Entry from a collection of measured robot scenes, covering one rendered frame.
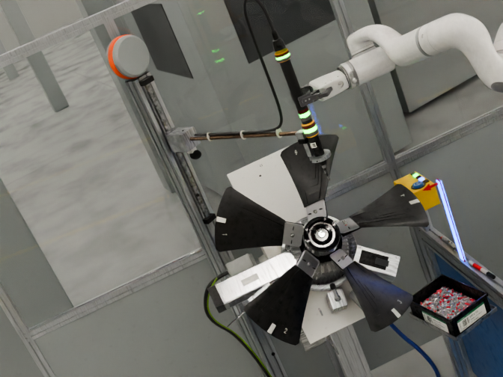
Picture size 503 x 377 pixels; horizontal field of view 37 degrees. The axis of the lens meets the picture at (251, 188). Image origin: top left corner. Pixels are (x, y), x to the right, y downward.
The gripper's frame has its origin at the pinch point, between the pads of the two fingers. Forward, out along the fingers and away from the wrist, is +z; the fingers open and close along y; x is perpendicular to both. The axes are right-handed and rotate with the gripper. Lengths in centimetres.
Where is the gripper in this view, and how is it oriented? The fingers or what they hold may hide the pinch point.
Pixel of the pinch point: (299, 98)
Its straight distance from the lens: 231.1
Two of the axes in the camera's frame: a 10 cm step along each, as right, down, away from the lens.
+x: -3.6, -8.5, -3.8
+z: -9.0, 4.2, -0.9
